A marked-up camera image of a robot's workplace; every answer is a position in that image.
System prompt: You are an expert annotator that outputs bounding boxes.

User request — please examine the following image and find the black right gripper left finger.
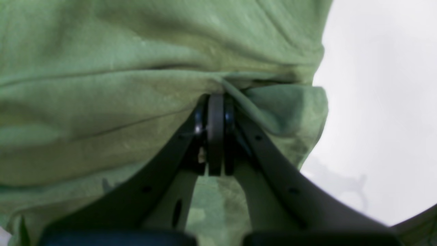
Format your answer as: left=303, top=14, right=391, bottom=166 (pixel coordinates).
left=38, top=94, right=219, bottom=246

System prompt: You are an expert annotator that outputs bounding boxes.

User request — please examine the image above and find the green t-shirt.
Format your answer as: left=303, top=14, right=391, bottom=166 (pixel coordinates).
left=0, top=0, right=332, bottom=246

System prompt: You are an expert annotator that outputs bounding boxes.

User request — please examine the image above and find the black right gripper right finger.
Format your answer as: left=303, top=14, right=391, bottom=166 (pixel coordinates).
left=218, top=95, right=403, bottom=246

